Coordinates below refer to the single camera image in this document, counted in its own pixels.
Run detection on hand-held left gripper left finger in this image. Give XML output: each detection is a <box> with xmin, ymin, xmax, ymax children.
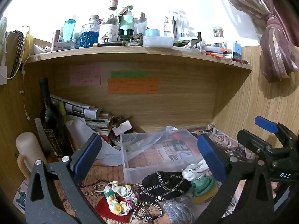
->
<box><xmin>25</xmin><ymin>133</ymin><xmax>105</xmax><ymax>224</ymax></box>

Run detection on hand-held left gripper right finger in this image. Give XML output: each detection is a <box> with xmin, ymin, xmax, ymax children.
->
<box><xmin>197</xmin><ymin>133</ymin><xmax>277</xmax><ymax>224</ymax></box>

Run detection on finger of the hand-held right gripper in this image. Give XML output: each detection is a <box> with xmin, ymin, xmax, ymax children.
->
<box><xmin>254</xmin><ymin>116</ymin><xmax>279</xmax><ymax>134</ymax></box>
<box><xmin>236</xmin><ymin>129</ymin><xmax>273</xmax><ymax>156</ymax></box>

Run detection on white cloth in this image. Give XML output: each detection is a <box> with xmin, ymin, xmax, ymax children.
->
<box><xmin>182</xmin><ymin>160</ymin><xmax>210</xmax><ymax>181</ymax></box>

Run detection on green cloth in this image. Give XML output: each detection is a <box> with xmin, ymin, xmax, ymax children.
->
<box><xmin>190</xmin><ymin>176</ymin><xmax>216</xmax><ymax>196</ymax></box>

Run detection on yellow sponge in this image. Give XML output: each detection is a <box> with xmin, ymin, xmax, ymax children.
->
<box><xmin>193</xmin><ymin>187</ymin><xmax>219</xmax><ymax>204</ymax></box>

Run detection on floral scrunchie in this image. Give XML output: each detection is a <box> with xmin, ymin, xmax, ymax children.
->
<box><xmin>103</xmin><ymin>181</ymin><xmax>138</xmax><ymax>215</ymax></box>

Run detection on red cloth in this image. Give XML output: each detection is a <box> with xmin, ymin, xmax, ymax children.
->
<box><xmin>95</xmin><ymin>196</ymin><xmax>132</xmax><ymax>223</ymax></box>

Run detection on black chain-print cloth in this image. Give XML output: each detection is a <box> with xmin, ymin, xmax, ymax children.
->
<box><xmin>139</xmin><ymin>171</ymin><xmax>192</xmax><ymax>202</ymax></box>

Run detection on silver mesh scrunchie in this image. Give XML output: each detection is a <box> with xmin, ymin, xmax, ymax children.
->
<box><xmin>163</xmin><ymin>199</ymin><xmax>199</xmax><ymax>224</ymax></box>

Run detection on clear plastic box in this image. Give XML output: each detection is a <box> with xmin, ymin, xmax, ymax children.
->
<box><xmin>120</xmin><ymin>128</ymin><xmax>212</xmax><ymax>185</ymax></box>

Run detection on black white beaded band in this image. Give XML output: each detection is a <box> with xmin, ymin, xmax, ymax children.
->
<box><xmin>133</xmin><ymin>202</ymin><xmax>163</xmax><ymax>220</ymax></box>

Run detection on person's right hand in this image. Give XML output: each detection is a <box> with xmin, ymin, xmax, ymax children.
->
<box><xmin>271</xmin><ymin>182</ymin><xmax>284</xmax><ymax>201</ymax></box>

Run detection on stack of books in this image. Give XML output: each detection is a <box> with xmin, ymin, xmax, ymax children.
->
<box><xmin>85</xmin><ymin>113</ymin><xmax>115</xmax><ymax>136</ymax></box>

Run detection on small white paper box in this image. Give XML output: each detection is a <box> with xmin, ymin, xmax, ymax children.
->
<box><xmin>112</xmin><ymin>119</ymin><xmax>132</xmax><ymax>136</ymax></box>

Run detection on dark wine bottle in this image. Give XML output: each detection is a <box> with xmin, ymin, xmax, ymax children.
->
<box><xmin>38</xmin><ymin>77</ymin><xmax>69</xmax><ymax>158</ymax></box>

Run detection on mauve striped curtain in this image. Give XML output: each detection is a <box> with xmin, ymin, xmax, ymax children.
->
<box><xmin>212</xmin><ymin>0</ymin><xmax>299</xmax><ymax>84</ymax></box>

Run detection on blue plastic box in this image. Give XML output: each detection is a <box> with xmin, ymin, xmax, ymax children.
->
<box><xmin>232</xmin><ymin>41</ymin><xmax>242</xmax><ymax>60</ymax></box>

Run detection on blue cartoon sticker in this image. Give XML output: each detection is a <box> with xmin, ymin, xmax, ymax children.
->
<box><xmin>13</xmin><ymin>180</ymin><xmax>28</xmax><ymax>215</ymax></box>

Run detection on pink sticky note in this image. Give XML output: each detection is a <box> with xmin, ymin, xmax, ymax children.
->
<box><xmin>69</xmin><ymin>63</ymin><xmax>101</xmax><ymax>85</ymax></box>

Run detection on orange sticky note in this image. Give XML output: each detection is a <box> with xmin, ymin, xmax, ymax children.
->
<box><xmin>107</xmin><ymin>78</ymin><xmax>159</xmax><ymax>94</ymax></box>

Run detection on green sticky note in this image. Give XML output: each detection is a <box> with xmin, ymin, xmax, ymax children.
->
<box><xmin>111</xmin><ymin>71</ymin><xmax>147</xmax><ymax>78</ymax></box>

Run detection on glass jar with dark contents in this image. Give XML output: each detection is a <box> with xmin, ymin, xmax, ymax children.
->
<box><xmin>213</xmin><ymin>26</ymin><xmax>225</xmax><ymax>38</ymax></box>

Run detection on white carton with red print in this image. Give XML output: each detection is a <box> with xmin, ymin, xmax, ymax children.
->
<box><xmin>51</xmin><ymin>40</ymin><xmax>77</xmax><ymax>51</ymax></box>

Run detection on black and gold pen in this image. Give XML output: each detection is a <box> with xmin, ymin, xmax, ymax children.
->
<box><xmin>93</xmin><ymin>41</ymin><xmax>129</xmax><ymax>48</ymax></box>

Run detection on wooden shelf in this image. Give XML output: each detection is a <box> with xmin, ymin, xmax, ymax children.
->
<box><xmin>23</xmin><ymin>46</ymin><xmax>253</xmax><ymax>133</ymax></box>

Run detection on white earbud case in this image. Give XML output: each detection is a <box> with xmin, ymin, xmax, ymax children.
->
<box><xmin>34</xmin><ymin>44</ymin><xmax>52</xmax><ymax>55</ymax></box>

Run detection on blue faceted glass bottle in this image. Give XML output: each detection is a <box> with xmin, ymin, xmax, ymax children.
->
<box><xmin>79</xmin><ymin>15</ymin><xmax>100</xmax><ymax>48</ymax></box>

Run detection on brown cardboard tube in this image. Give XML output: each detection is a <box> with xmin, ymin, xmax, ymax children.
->
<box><xmin>52</xmin><ymin>30</ymin><xmax>61</xmax><ymax>50</ymax></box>

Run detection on yellow hanging item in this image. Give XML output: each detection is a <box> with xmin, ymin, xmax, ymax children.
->
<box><xmin>22</xmin><ymin>31</ymin><xmax>35</xmax><ymax>63</ymax></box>

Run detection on black lace band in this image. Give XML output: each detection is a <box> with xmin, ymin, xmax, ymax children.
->
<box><xmin>8</xmin><ymin>30</ymin><xmax>24</xmax><ymax>80</ymax></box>

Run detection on clear bottle with cartoon label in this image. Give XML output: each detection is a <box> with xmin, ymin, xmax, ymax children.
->
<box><xmin>98</xmin><ymin>0</ymin><xmax>120</xmax><ymax>43</ymax></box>

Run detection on turquoise plastic bottle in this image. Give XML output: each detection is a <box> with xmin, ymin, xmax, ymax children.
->
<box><xmin>63</xmin><ymin>19</ymin><xmax>76</xmax><ymax>42</ymax></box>

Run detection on clear lidded plastic container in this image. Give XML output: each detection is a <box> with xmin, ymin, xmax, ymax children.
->
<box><xmin>142</xmin><ymin>35</ymin><xmax>174</xmax><ymax>48</ymax></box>

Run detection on black twin-cap bottles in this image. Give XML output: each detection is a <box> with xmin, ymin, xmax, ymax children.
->
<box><xmin>118</xmin><ymin>29</ymin><xmax>135</xmax><ymax>42</ymax></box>

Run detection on toothbrush package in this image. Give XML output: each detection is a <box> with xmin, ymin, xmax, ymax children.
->
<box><xmin>164</xmin><ymin>9</ymin><xmax>190</xmax><ymax>38</ymax></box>

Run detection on light blue tape roll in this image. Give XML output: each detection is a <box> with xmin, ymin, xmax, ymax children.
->
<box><xmin>144</xmin><ymin>28</ymin><xmax>160</xmax><ymax>37</ymax></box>

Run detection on glass bottle with silver cap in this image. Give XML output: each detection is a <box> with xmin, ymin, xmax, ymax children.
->
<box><xmin>133</xmin><ymin>12</ymin><xmax>147</xmax><ymax>36</ymax></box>

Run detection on mint green pump bottle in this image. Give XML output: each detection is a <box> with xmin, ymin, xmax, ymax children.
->
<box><xmin>118</xmin><ymin>5</ymin><xmax>134</xmax><ymax>32</ymax></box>

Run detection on beige handled mug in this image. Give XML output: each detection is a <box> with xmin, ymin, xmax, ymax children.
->
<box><xmin>16</xmin><ymin>132</ymin><xmax>47</xmax><ymax>180</ymax></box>

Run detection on white cable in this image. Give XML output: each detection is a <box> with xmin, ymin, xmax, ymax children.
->
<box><xmin>21</xmin><ymin>70</ymin><xmax>31</xmax><ymax>121</ymax></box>

